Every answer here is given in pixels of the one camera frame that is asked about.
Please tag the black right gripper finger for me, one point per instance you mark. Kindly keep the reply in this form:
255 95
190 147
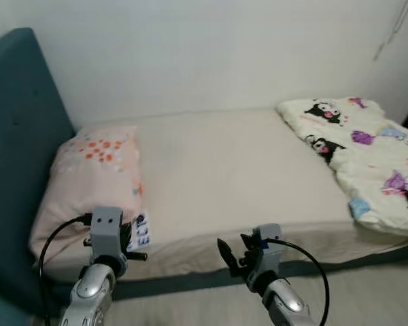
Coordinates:
226 252

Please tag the white blue printed magazine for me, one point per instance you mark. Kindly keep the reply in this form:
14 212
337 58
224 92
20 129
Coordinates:
140 234

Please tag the pink patterned pillow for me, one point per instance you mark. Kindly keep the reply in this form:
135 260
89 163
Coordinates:
95 176

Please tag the beige bed mattress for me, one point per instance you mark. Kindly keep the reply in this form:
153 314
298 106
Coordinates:
238 170

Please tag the teal upholstered headboard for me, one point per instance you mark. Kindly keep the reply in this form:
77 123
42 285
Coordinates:
20 136

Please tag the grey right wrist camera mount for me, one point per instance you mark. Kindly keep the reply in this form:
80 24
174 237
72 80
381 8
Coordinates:
265 251

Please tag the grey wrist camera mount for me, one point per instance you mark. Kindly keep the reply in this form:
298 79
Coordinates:
265 251
107 231

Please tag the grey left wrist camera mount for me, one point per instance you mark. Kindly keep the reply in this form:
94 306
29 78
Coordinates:
107 231

